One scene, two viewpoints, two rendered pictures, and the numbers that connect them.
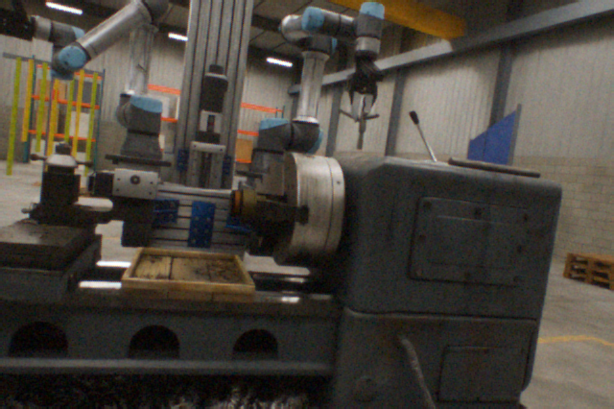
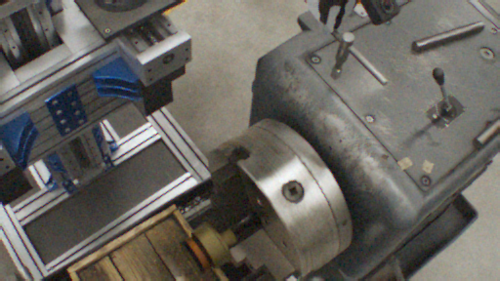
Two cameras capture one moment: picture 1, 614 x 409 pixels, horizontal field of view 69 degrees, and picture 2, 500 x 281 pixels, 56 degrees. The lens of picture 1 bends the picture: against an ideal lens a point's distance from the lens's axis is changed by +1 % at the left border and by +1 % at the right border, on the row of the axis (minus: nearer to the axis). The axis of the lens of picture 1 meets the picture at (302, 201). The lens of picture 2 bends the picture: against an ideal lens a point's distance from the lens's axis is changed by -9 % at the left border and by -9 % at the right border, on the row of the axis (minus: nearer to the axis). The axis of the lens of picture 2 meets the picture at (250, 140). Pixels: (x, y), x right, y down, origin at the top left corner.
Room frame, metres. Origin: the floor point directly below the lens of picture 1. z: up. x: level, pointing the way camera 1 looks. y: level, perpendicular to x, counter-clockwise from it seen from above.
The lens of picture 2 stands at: (0.93, 0.24, 2.02)
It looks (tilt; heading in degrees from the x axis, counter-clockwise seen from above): 61 degrees down; 332
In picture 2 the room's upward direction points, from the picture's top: 8 degrees clockwise
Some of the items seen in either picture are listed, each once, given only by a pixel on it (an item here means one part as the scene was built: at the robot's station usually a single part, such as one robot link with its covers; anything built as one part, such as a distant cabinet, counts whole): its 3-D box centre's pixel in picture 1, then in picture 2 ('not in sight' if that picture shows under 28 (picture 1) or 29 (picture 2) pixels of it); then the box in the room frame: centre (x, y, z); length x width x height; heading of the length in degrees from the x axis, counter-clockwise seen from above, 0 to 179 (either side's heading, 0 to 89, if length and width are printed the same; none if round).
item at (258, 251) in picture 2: (280, 210); (270, 261); (1.14, 0.05, 1.08); 0.12 x 0.11 x 0.05; 15
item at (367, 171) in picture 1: (422, 229); (399, 111); (1.37, -0.38, 1.06); 0.59 x 0.48 x 0.39; 105
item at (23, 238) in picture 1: (47, 235); not in sight; (1.10, 0.62, 0.95); 0.43 x 0.17 x 0.05; 15
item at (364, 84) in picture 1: (362, 74); not in sight; (1.44, -0.13, 1.52); 0.09 x 0.08 x 0.12; 17
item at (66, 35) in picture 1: (65, 36); not in sight; (1.63, 0.92, 1.56); 0.11 x 0.08 x 0.09; 129
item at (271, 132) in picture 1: (273, 133); not in sight; (1.85, 0.15, 1.33); 0.13 x 0.12 x 0.14; 110
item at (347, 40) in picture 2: (362, 131); (341, 57); (1.38, -0.15, 1.34); 0.02 x 0.02 x 0.12; 16
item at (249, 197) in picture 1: (247, 204); (210, 246); (1.21, 0.15, 1.08); 0.09 x 0.09 x 0.09; 15
